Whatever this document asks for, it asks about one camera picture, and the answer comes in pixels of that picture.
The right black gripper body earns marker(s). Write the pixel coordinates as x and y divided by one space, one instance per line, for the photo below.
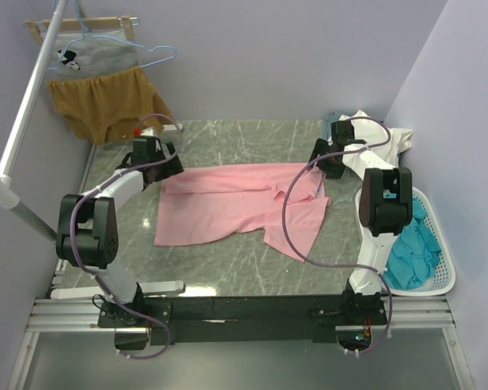
333 168

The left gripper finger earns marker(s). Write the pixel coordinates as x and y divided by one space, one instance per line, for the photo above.
174 166
168 149

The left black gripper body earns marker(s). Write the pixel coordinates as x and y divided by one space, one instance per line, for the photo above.
161 171

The pink t shirt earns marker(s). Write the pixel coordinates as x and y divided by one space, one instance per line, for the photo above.
207 204

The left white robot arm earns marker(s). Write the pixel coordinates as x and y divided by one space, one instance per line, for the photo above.
87 235

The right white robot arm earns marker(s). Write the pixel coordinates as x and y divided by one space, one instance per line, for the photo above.
384 202

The white rack foot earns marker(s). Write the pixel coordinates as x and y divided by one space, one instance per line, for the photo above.
173 128

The blue-grey folded t shirt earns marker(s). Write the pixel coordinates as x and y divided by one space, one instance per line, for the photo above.
327 120

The white folded t shirt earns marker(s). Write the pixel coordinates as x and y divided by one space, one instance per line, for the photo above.
371 132

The mustard brown hanging garment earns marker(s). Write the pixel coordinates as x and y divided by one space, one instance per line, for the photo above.
103 109

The grey hanging garment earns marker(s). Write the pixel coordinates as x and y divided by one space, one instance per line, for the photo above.
97 59

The teal t shirt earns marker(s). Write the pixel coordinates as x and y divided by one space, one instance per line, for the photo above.
414 255

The white clothes rack pole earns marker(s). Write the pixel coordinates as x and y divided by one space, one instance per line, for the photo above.
8 199

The black base beam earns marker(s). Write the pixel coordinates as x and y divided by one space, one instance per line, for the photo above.
176 325

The wooden clip hanger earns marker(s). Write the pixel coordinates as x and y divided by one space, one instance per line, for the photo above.
37 29

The white plastic laundry basket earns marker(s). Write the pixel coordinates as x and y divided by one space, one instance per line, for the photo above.
374 252

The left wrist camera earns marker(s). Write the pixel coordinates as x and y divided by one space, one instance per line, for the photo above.
145 132

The aluminium rail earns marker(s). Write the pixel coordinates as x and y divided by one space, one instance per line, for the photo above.
402 312

